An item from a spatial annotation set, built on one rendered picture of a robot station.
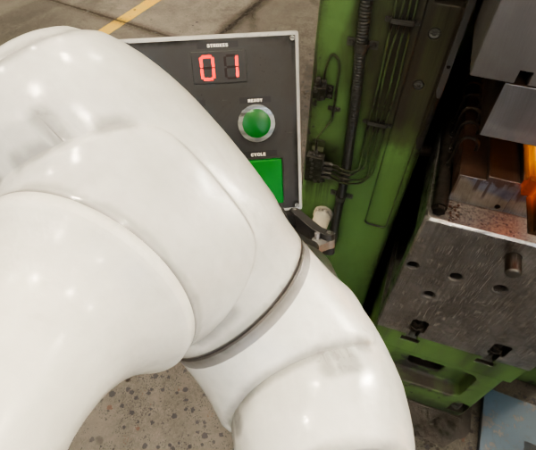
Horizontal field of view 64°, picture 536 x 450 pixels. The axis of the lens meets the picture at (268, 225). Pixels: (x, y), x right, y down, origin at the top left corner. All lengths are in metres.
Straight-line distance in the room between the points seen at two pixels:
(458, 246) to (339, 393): 0.69
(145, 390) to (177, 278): 1.48
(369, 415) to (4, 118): 0.20
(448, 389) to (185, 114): 1.40
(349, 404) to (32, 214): 0.16
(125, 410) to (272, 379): 1.42
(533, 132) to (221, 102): 0.48
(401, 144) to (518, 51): 0.36
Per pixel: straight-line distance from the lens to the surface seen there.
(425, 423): 1.64
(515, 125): 0.77
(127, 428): 1.62
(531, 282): 0.96
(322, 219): 1.13
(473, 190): 0.86
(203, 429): 1.57
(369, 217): 1.16
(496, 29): 0.69
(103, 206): 0.16
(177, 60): 0.68
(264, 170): 0.70
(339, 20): 0.85
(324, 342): 0.23
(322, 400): 0.22
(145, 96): 0.20
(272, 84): 0.68
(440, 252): 0.90
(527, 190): 0.84
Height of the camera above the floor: 1.52
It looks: 52 degrees down
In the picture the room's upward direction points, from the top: straight up
